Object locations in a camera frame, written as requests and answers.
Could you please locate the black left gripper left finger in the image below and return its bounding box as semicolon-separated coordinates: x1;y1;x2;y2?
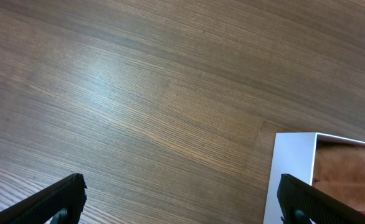
0;173;87;224

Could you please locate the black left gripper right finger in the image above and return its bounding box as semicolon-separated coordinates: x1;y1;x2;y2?
277;174;365;224

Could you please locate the white box pink interior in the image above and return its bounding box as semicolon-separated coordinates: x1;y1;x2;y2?
263;133;365;224

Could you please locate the brown plush bear toy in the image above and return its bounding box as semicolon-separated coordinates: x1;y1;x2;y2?
312;144;365;212

